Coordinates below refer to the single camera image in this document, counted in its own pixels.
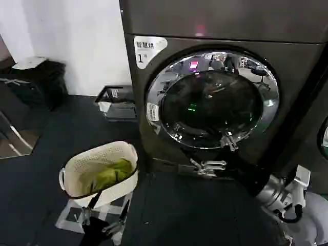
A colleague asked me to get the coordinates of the grey dryer without label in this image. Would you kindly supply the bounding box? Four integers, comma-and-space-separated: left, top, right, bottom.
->
294, 74, 328, 195

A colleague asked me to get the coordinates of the round glass dryer door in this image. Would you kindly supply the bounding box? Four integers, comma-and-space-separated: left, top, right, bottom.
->
145, 48, 280, 151

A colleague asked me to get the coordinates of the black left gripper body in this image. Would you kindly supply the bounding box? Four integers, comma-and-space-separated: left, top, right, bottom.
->
78, 217, 121, 246

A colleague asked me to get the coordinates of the white number label sticker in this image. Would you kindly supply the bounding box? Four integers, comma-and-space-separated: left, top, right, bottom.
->
133, 35, 169, 70

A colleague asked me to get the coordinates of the green garment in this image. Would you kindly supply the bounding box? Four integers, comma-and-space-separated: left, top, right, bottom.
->
78, 158, 134, 196

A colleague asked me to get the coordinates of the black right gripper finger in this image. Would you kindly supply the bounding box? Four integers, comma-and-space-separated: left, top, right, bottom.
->
219, 133, 241, 156
180, 148, 228, 178

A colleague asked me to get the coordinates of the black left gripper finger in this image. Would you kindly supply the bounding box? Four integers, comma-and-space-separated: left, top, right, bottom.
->
81, 191, 103, 228
101, 194, 131, 234

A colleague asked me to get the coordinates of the grey stacked dryer unit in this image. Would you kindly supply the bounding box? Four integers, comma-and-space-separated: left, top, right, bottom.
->
119, 0, 328, 44

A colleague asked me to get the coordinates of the small white door sticker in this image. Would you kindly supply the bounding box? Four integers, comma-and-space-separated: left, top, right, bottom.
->
146, 101, 161, 122

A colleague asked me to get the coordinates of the white perforated laundry basket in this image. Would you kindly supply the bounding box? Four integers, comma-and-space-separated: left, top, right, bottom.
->
58, 140, 139, 209

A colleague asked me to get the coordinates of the black open cardboard box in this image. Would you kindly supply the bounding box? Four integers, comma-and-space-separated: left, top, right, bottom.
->
94, 85, 138, 120

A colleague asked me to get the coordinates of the grey dryer with number label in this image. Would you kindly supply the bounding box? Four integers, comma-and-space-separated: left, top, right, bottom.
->
125, 32, 328, 195

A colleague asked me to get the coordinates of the black bin with pale lid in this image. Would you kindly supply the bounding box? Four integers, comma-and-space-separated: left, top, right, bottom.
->
10, 56, 69, 111

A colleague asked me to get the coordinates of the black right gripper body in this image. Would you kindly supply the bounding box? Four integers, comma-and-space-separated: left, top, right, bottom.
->
215, 150, 274, 198

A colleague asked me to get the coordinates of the white floor tape marking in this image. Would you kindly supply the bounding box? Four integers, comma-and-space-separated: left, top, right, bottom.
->
55, 192, 134, 245

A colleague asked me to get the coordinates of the round chrome-rimmed dryer door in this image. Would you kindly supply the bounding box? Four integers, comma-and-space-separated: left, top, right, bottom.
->
316, 117, 328, 157

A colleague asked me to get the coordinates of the dark furniture with white legs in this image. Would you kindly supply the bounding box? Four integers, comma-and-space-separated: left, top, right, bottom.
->
0, 73, 42, 160

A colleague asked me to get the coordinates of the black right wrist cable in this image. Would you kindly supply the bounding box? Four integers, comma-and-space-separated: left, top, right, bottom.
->
277, 203, 305, 224

